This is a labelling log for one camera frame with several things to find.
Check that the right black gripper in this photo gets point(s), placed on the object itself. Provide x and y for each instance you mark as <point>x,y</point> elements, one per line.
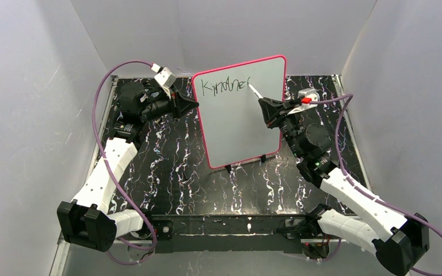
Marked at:
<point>279,114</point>

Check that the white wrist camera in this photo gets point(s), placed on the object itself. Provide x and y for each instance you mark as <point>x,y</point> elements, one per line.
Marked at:
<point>306,96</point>
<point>165,78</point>

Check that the pink framed whiteboard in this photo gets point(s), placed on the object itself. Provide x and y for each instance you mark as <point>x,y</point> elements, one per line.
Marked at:
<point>230,117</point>

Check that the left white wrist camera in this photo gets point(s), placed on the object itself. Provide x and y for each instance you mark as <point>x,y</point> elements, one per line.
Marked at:
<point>165,78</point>

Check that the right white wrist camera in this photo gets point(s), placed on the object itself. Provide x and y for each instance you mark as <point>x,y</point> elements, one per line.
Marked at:
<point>306,96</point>

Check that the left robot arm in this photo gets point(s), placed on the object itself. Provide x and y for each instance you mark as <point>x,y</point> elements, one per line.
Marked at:
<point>85,220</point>

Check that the aluminium front rail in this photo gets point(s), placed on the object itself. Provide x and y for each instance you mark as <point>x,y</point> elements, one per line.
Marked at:
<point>292,227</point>

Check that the white whiteboard marker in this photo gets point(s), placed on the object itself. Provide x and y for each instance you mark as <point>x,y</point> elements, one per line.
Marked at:
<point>255,91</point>

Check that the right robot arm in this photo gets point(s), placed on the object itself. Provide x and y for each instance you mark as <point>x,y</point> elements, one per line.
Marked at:
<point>398,241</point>

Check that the metal whiteboard stand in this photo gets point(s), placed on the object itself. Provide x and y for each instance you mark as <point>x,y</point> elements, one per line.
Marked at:
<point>231,167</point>

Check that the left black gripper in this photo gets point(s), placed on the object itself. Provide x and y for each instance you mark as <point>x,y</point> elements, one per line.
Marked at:
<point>174,104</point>

